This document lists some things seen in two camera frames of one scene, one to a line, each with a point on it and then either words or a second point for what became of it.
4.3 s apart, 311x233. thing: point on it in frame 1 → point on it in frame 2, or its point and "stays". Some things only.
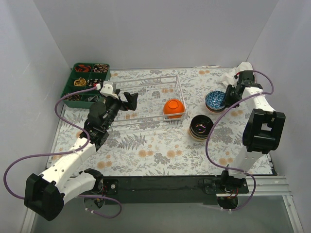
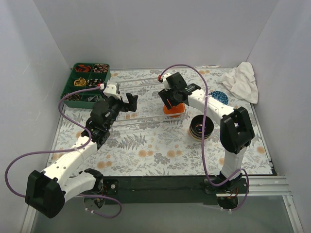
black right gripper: [230, 93] → [164, 97]
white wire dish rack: [146, 98] stays
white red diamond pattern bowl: [215, 99] stays
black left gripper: [123, 102] stays
